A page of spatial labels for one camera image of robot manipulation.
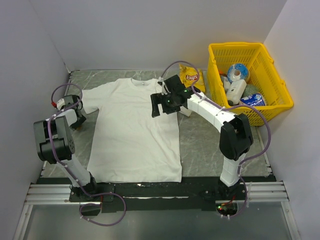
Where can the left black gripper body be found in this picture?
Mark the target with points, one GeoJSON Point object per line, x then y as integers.
{"type": "Point", "coordinates": [74, 126]}

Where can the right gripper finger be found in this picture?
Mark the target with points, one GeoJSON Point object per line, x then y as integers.
{"type": "Point", "coordinates": [157, 98]}
{"type": "Point", "coordinates": [155, 111]}

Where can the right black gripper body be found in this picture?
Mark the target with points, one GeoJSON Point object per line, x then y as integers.
{"type": "Point", "coordinates": [170, 106]}

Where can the white t-shirt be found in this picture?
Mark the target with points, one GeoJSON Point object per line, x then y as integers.
{"type": "Point", "coordinates": [129, 145]}

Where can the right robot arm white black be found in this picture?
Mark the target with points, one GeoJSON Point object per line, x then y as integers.
{"type": "Point", "coordinates": [235, 135]}

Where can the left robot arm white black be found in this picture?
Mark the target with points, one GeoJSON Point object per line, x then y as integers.
{"type": "Point", "coordinates": [55, 145]}

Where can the yellow Lays chips bag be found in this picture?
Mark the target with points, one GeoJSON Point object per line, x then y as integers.
{"type": "Point", "coordinates": [188, 75]}

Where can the white plastic bottle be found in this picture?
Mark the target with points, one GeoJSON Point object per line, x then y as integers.
{"type": "Point", "coordinates": [235, 92]}

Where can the blue white tape roll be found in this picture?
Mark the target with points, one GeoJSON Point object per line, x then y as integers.
{"type": "Point", "coordinates": [238, 71]}

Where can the green round melon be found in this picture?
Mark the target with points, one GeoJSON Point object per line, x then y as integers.
{"type": "Point", "coordinates": [250, 89]}

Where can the blue white snack packet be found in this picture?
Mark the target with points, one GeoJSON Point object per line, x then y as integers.
{"type": "Point", "coordinates": [254, 100]}

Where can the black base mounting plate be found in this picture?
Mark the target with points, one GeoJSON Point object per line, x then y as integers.
{"type": "Point", "coordinates": [192, 193]}

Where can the yellow plastic basket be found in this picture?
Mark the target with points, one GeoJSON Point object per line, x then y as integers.
{"type": "Point", "coordinates": [262, 74]}

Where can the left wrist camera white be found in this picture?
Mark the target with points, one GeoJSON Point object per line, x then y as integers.
{"type": "Point", "coordinates": [59, 105]}

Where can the aluminium frame rail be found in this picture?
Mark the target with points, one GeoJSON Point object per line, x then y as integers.
{"type": "Point", "coordinates": [59, 194]}

